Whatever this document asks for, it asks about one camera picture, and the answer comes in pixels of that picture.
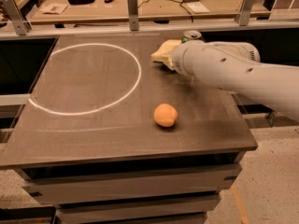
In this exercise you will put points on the yellow sponge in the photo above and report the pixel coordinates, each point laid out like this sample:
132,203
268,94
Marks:
162,53

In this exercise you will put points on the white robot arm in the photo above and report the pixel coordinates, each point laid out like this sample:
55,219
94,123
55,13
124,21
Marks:
273,85

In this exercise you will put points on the green soda can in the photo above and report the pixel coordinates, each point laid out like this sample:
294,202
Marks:
191,35

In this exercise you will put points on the orange fruit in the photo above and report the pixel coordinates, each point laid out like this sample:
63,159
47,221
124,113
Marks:
165,115

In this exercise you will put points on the white paper notepad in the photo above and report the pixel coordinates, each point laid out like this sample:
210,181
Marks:
197,7

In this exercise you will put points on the small black device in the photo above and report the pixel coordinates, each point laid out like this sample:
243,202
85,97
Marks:
108,1

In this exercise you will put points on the black cloth bundle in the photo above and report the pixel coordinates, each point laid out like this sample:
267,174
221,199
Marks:
80,2

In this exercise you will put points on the paper sheet on desk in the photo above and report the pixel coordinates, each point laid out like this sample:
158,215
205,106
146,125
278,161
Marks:
54,8

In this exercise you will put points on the grey drawer cabinet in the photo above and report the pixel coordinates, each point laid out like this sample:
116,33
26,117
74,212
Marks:
177,190

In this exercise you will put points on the middle metal bracket post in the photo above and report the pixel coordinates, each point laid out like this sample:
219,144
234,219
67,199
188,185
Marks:
133,15

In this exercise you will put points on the metal bracket post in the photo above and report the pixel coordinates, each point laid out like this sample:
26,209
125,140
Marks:
242,18
11,11
133,15

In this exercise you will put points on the right metal bracket post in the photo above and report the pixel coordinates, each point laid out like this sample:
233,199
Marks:
242,18

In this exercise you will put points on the left metal bracket post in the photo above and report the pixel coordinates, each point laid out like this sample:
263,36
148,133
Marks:
11,11

